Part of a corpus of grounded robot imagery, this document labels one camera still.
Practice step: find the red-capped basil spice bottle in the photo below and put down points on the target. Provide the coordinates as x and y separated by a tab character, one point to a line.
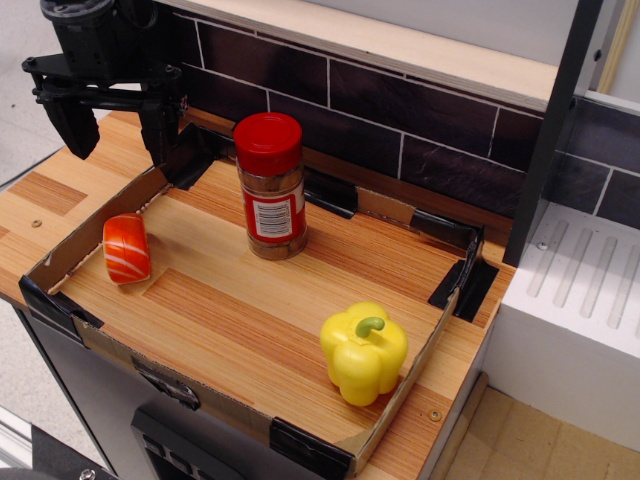
269	161

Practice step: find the black vertical post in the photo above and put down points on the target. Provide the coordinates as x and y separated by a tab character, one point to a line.
543	166

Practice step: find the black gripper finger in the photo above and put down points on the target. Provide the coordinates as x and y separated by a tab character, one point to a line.
160	127
74	120

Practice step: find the light wooden shelf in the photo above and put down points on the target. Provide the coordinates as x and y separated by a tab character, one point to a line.
476	70

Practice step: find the black oven control panel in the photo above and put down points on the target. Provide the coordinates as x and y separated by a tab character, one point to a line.
171	456

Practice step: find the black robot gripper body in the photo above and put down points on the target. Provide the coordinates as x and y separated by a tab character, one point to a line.
109	58

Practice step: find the cardboard fence with black tape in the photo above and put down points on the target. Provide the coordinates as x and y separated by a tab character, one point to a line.
244	333

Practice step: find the salmon sushi toy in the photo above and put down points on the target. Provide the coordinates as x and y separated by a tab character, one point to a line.
125	249

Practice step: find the yellow bell pepper toy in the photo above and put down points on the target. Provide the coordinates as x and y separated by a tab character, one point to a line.
364	350

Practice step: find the white dish drainer sink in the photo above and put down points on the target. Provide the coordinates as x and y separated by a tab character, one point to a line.
565	339

